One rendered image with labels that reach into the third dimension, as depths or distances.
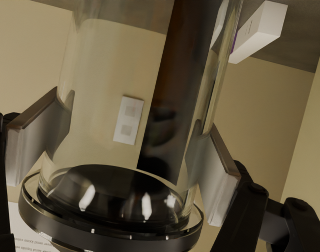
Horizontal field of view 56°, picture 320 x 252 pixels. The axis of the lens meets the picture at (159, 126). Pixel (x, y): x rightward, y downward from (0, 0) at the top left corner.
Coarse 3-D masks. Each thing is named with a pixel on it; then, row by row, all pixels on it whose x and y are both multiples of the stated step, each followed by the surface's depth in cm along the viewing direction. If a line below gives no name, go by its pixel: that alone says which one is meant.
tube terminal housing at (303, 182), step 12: (312, 84) 46; (312, 96) 45; (312, 108) 45; (312, 120) 44; (300, 132) 46; (312, 132) 43; (300, 144) 46; (312, 144) 43; (300, 156) 45; (312, 156) 42; (300, 168) 44; (312, 168) 42; (288, 180) 47; (300, 180) 44; (312, 180) 41; (288, 192) 46; (300, 192) 43; (312, 192) 40; (312, 204) 40
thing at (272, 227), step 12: (240, 168) 16; (240, 180) 15; (252, 180) 15; (276, 204) 13; (264, 216) 13; (276, 216) 13; (264, 228) 13; (276, 228) 13; (264, 240) 13; (276, 240) 13; (288, 240) 13
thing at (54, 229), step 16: (32, 208) 14; (32, 224) 14; (48, 224) 14; (64, 224) 13; (64, 240) 13; (80, 240) 13; (96, 240) 13; (112, 240) 13; (128, 240) 13; (144, 240) 14; (160, 240) 14; (176, 240) 15; (192, 240) 16
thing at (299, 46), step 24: (48, 0) 65; (72, 0) 60; (264, 0) 38; (288, 0) 37; (312, 0) 35; (240, 24) 51; (288, 24) 45; (312, 24) 43; (264, 48) 63; (288, 48) 59; (312, 48) 55; (312, 72) 76
